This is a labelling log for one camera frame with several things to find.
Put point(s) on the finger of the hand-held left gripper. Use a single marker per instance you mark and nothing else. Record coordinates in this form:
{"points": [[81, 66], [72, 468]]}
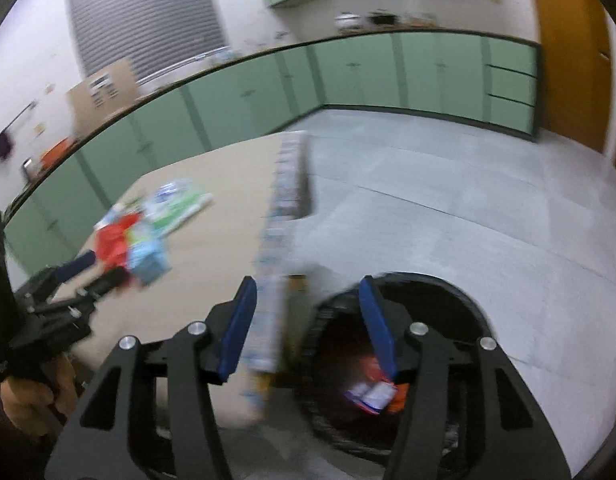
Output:
{"points": [[110, 282], [77, 266]]}

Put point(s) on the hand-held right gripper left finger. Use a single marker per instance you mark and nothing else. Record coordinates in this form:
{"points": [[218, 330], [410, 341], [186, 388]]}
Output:
{"points": [[237, 332]]}

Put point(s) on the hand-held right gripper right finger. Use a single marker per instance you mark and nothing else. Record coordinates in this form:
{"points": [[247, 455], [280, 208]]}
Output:
{"points": [[378, 332]]}

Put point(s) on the red snack packet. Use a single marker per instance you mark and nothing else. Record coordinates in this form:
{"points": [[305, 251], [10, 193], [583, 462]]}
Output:
{"points": [[112, 245]]}

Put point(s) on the purple white wrapper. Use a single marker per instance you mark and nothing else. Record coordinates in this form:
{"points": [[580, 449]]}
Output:
{"points": [[370, 394]]}

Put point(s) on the black lined trash bin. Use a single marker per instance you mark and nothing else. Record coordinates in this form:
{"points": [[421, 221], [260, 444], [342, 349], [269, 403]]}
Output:
{"points": [[438, 300]]}

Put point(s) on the person's left hand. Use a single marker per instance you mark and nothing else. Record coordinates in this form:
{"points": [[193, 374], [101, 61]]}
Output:
{"points": [[37, 405]]}

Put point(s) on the teal box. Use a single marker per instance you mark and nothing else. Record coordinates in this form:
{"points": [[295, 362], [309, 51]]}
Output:
{"points": [[147, 260]]}

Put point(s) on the wooden table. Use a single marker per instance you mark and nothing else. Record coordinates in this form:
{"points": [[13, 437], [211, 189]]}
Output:
{"points": [[297, 320]]}

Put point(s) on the green white tissue packet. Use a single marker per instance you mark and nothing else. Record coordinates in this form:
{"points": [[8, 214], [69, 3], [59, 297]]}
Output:
{"points": [[180, 205]]}

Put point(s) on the orange container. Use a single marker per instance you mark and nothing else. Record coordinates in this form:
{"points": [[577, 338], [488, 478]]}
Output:
{"points": [[55, 154]]}

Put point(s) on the table with beige cloth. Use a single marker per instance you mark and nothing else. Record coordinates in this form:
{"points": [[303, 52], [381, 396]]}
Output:
{"points": [[227, 210]]}

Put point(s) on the dark purple hanging item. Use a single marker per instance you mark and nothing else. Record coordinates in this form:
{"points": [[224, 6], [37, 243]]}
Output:
{"points": [[1, 146]]}

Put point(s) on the beige board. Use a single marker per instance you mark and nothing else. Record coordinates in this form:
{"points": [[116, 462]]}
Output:
{"points": [[102, 95]]}

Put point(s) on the green base cabinets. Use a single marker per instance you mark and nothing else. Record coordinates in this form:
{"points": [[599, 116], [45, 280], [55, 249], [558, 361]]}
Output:
{"points": [[358, 75]]}

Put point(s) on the grey window blind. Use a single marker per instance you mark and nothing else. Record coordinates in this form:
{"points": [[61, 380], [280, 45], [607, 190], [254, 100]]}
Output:
{"points": [[147, 15]]}

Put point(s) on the white cooking pot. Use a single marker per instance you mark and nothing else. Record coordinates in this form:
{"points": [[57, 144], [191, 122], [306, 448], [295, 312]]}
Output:
{"points": [[348, 21]]}

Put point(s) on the black wok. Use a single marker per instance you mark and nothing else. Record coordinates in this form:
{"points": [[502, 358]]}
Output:
{"points": [[382, 18]]}

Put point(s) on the wooden door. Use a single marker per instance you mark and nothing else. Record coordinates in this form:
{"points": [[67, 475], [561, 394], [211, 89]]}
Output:
{"points": [[568, 50]]}

